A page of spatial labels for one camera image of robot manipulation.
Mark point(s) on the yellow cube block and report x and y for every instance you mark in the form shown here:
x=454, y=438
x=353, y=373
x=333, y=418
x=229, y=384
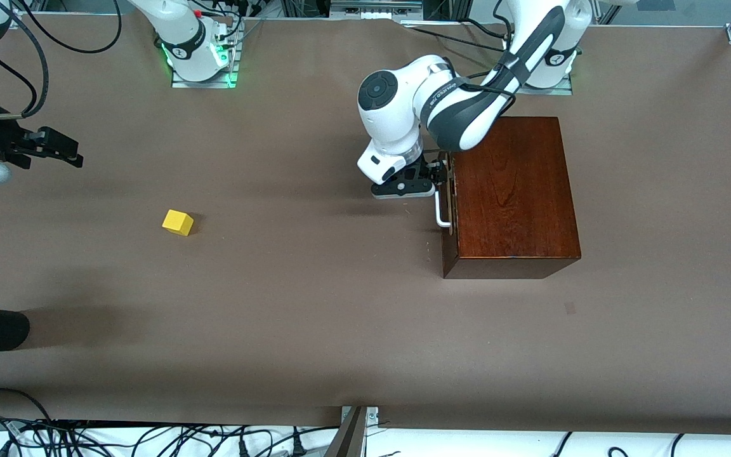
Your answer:
x=177, y=223

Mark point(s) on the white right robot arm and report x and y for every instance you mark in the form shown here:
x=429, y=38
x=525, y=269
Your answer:
x=181, y=32

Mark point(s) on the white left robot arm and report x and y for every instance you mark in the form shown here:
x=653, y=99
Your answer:
x=460, y=108

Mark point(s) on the dark brown wooden cabinet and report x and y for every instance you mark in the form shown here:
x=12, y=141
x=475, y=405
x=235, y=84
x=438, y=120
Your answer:
x=518, y=197

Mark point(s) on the grey metal box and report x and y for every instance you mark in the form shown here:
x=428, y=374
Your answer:
x=375, y=7

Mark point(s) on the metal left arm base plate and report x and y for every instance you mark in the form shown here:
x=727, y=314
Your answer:
x=546, y=91

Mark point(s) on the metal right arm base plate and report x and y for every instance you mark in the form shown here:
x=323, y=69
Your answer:
x=204, y=82

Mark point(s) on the metal bracket with dark strut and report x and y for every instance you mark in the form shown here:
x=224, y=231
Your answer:
x=353, y=431

